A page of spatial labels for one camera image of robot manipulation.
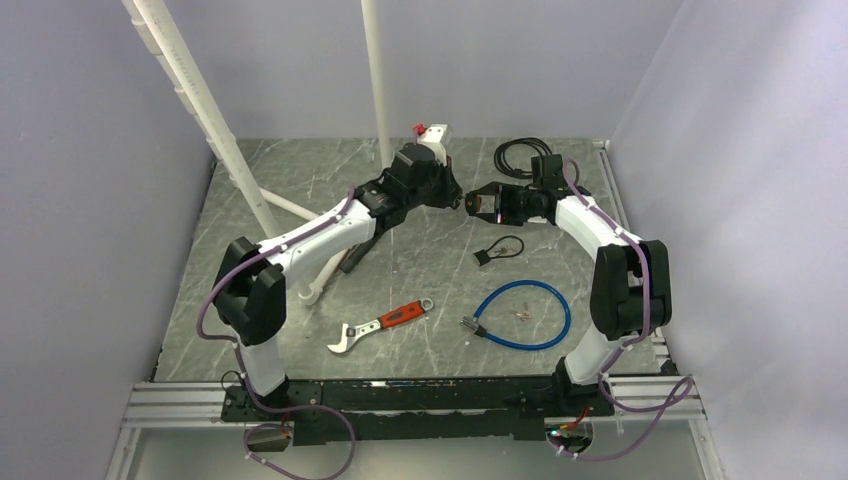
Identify black corrugated hose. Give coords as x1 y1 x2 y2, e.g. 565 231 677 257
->
339 228 386 276

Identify red handled adjustable wrench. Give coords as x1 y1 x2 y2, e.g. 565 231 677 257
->
326 298 434 355

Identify white PVC pipe frame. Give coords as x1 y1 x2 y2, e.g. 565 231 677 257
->
121 0 397 307

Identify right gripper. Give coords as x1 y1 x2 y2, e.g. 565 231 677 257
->
473 182 542 227

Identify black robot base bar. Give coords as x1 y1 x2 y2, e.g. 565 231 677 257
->
221 373 614 446

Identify blue cable lock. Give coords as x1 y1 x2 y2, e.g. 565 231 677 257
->
459 279 573 352

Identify black cable padlock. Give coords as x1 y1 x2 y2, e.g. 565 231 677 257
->
473 235 525 267

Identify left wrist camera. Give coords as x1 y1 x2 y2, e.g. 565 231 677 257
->
412 124 453 166

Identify aluminium rail frame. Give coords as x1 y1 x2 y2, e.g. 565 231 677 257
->
105 382 225 479

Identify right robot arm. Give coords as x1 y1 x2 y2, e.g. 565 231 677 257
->
464 154 672 415

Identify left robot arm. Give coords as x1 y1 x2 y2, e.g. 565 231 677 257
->
201 140 462 420

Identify black USB cable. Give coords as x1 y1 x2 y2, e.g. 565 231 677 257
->
493 137 555 181

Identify silver lock keys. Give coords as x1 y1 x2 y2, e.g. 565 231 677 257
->
510 302 532 322

